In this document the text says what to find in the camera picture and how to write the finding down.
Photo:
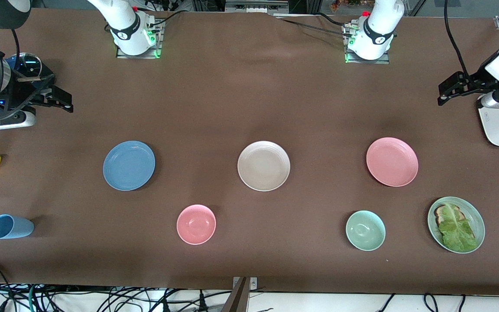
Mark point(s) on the aluminium background frame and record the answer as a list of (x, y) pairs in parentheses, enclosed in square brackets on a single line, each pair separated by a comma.
[(256, 6)]

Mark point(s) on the green lettuce leaf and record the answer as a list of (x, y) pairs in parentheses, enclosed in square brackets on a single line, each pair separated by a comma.
[(455, 232)]

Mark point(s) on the metal table edge bracket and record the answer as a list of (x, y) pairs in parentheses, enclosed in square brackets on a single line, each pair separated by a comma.
[(254, 284)]

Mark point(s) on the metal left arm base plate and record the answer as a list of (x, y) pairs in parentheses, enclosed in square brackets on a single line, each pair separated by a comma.
[(379, 61)]

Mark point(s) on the dark camera mount pole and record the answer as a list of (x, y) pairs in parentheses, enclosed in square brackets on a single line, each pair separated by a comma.
[(237, 300)]

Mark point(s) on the pink plate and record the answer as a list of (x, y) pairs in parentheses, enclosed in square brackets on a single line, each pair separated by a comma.
[(391, 161)]

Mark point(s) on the blue cup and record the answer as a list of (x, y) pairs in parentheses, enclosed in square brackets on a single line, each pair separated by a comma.
[(13, 227)]

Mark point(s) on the toast bread slice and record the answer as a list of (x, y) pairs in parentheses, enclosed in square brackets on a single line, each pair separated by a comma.
[(440, 213)]

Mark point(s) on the green plate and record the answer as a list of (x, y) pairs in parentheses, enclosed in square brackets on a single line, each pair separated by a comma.
[(475, 216)]

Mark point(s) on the pink bowl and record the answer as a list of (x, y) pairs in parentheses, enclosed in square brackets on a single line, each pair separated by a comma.
[(196, 224)]

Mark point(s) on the black power plug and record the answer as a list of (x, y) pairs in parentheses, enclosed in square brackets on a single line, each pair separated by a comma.
[(202, 303)]

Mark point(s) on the green bowl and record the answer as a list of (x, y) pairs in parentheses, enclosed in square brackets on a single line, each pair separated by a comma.
[(365, 230)]

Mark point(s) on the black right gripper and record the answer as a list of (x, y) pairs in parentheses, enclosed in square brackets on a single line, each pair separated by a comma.
[(19, 92)]

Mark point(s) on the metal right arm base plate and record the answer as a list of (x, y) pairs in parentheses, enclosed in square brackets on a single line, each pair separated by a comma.
[(157, 43)]

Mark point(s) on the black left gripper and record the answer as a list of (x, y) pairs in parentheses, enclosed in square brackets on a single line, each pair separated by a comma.
[(473, 83)]

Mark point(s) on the dark blue pot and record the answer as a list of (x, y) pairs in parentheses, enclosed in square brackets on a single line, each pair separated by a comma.
[(46, 73)]

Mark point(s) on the blue plate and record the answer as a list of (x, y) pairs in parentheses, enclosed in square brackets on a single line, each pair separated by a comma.
[(128, 165)]

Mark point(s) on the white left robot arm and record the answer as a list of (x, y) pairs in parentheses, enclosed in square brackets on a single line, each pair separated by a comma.
[(379, 26)]

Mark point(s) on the beige plate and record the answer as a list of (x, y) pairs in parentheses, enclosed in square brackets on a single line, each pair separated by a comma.
[(263, 166)]

